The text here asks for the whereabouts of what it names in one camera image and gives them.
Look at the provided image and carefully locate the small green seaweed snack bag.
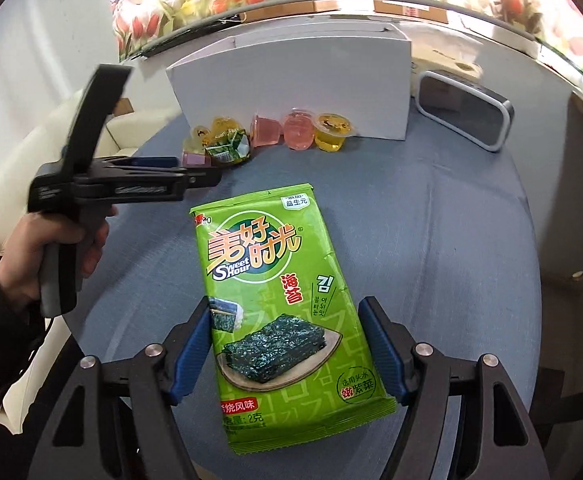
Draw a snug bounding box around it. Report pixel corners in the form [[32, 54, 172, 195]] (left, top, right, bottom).
[[203, 128, 252, 166]]

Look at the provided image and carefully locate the large green seaweed snack bag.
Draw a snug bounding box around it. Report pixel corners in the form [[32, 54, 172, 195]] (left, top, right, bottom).
[[192, 184, 395, 455]]

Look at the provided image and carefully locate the person's left hand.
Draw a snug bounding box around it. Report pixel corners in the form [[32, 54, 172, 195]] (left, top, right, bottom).
[[0, 214, 86, 313]]

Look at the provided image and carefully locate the pale yellow jelly cup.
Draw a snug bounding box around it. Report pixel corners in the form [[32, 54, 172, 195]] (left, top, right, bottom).
[[188, 125, 210, 154]]

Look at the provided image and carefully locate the orange yellow jelly cup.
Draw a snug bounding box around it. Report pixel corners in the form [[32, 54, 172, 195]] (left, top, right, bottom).
[[210, 117, 242, 143]]

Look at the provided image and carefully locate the pink jelly cup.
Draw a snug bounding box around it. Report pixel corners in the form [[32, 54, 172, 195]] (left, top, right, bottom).
[[250, 115, 283, 148], [283, 110, 314, 151]]

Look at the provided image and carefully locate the white cardboard box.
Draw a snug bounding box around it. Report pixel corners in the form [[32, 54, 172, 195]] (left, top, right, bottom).
[[167, 20, 412, 141]]

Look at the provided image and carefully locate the white framed black tray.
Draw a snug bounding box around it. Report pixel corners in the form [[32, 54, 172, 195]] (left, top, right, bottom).
[[415, 70, 515, 153]]

